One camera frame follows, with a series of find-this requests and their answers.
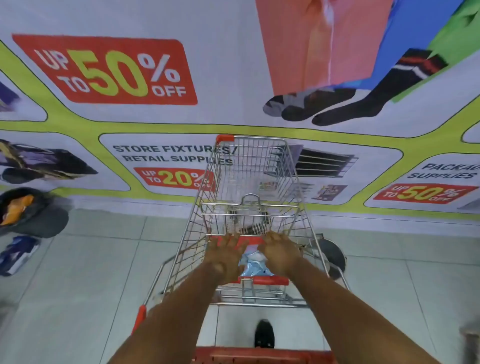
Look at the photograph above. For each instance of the person's left hand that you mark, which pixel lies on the person's left hand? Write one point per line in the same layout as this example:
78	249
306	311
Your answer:
225	258

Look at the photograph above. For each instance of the grey metal stool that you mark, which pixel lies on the grey metal stool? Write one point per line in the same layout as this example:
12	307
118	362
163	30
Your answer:
471	343

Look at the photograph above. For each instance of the grey metal bucket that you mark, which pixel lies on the grey metal bucket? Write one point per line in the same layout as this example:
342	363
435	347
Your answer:
333	255

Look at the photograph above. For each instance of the person's black shoe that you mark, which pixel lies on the person's black shoe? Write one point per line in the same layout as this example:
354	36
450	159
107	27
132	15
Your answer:
264	333

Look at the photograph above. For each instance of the blue silver wipes packet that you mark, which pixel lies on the blue silver wipes packet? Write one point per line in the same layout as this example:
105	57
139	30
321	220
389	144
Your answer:
257	264

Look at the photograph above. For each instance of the person's right forearm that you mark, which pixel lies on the person's right forearm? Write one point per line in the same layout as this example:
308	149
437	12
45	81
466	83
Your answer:
345	322

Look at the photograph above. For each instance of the black trash bin with bag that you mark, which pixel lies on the black trash bin with bag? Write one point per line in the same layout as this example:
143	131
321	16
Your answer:
41	221

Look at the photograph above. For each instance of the printed advertising wall banner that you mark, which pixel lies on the printed advertising wall banner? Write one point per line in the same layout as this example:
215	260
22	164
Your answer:
232	75

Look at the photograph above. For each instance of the person's left forearm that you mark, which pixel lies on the person's left forearm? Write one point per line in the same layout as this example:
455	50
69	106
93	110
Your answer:
176	322

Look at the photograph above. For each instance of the person's right hand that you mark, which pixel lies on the person's right hand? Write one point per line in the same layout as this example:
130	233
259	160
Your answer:
283	255

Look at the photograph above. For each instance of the orange wrapper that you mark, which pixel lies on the orange wrapper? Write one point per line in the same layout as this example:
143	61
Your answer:
17	210

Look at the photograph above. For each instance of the blue snack packet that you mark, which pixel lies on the blue snack packet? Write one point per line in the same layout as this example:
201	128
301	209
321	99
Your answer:
17	255

